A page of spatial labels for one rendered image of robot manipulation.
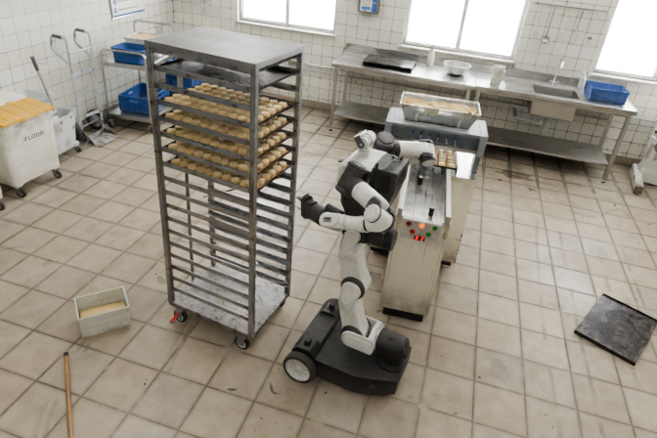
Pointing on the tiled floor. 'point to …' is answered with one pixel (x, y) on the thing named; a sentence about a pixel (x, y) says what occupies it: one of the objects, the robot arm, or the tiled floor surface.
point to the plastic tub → (103, 311)
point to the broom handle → (68, 396)
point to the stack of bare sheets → (617, 328)
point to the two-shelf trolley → (139, 82)
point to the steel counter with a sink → (550, 101)
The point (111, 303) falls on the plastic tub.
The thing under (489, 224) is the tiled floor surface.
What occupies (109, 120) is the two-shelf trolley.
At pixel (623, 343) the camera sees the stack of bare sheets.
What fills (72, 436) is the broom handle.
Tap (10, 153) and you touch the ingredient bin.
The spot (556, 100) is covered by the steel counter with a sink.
